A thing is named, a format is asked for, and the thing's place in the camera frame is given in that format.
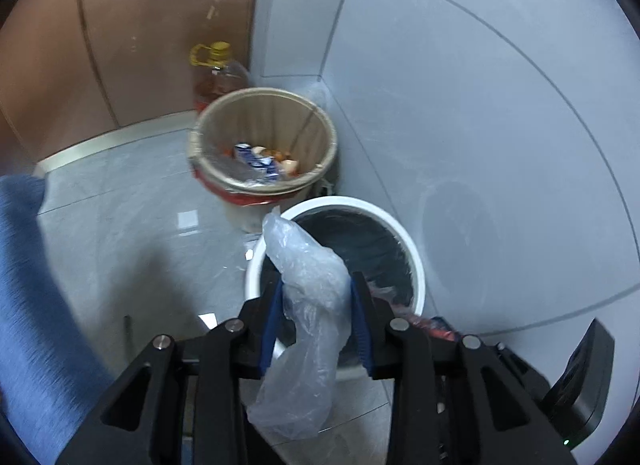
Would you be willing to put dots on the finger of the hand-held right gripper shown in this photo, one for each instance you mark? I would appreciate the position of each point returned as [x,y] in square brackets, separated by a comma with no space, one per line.
[520,370]

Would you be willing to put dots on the blue table cloth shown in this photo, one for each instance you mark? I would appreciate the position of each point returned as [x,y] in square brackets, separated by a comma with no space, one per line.
[35,295]

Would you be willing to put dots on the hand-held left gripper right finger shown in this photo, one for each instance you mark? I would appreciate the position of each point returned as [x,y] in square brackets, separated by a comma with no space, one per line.
[361,330]

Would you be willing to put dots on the metal baseboard strip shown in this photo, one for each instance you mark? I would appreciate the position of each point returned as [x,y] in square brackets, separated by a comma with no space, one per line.
[115,137]

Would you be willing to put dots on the white trash bin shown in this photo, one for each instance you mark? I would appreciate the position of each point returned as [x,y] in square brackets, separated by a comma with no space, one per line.
[418,270]

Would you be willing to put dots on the eggshell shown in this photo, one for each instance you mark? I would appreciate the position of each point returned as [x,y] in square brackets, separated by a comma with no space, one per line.
[289,166]
[260,150]

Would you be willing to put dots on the trash in beige bin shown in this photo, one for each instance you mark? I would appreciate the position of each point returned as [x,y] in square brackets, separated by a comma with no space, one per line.
[256,161]

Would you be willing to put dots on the clear plastic bag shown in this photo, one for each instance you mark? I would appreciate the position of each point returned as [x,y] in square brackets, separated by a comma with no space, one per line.
[310,275]

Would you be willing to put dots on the cooking oil bottle yellow cap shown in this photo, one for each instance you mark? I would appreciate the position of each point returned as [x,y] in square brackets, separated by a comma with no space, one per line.
[220,75]

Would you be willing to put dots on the red snack packet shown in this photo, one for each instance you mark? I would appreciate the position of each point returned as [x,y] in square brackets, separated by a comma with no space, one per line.
[434,329]

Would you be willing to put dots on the beige trash bin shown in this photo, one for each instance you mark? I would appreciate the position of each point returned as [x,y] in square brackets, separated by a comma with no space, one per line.
[235,215]

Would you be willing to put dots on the black bin liner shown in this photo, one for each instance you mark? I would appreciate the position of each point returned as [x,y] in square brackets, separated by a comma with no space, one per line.
[360,240]

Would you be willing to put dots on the brown kitchen cabinet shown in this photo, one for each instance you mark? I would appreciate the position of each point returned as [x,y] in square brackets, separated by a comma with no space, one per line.
[150,45]

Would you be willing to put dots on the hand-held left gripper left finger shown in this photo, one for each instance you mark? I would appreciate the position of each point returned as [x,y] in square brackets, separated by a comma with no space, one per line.
[272,330]

